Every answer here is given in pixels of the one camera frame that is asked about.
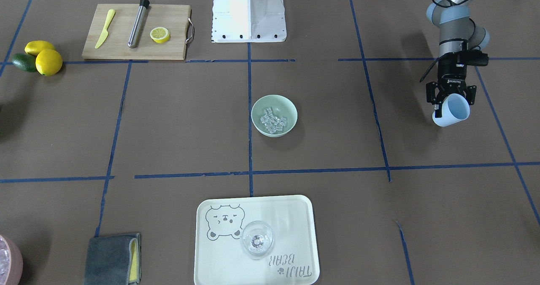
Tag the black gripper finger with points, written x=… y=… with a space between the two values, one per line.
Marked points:
x=471 y=94
x=437 y=101

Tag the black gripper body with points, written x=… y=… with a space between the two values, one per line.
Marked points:
x=450 y=73

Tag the light blue cup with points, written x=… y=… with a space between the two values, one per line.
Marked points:
x=454 y=108

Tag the green bowl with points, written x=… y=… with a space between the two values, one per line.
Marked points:
x=281 y=105

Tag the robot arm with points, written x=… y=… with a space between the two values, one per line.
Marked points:
x=461 y=44

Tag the ice cubes in green bowl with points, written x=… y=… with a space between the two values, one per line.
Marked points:
x=272 y=123

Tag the pink bowl of ice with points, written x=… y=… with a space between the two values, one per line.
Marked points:
x=11 y=262

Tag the clear wine glass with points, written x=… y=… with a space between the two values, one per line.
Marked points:
x=257 y=240

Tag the cream bear tray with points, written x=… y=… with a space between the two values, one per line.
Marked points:
x=218 y=255

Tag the lemon half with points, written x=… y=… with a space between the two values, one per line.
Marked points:
x=160 y=35

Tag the steel muddler black tip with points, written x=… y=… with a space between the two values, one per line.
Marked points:
x=138 y=24

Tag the yellow plastic knife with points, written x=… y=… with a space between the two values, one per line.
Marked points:
x=104 y=33

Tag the grey yellow folded cloth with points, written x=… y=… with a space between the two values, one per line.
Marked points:
x=113 y=260

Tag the yellow lemon lower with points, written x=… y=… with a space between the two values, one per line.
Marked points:
x=48 y=62

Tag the yellow lemon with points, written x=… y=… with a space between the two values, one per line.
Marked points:
x=33 y=48
x=48 y=62

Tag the yellow lemon upper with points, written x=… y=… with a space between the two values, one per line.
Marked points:
x=33 y=48

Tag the green lime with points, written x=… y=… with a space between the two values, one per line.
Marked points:
x=25 y=62

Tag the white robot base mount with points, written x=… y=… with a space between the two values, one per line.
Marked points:
x=248 y=21

